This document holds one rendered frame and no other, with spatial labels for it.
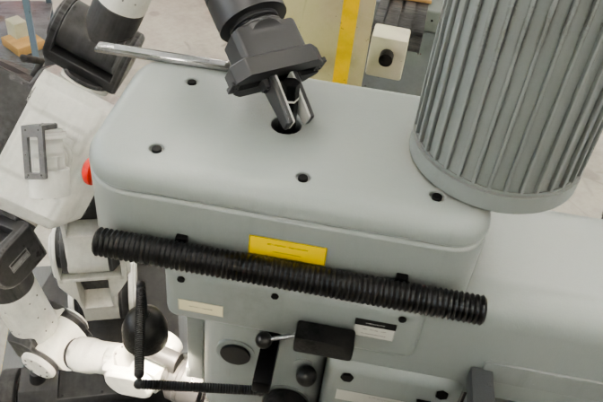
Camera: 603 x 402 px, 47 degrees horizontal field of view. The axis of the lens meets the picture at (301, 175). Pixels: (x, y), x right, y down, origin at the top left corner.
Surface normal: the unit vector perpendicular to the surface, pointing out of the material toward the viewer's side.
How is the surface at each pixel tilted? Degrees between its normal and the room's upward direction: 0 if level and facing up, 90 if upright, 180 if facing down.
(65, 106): 57
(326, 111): 0
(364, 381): 90
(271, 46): 30
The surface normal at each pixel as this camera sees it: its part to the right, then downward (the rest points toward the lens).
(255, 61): 0.34, -0.36
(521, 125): -0.20, 0.62
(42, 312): 0.92, 0.21
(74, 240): 0.17, 0.70
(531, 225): 0.09, -0.76
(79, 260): 0.18, 0.51
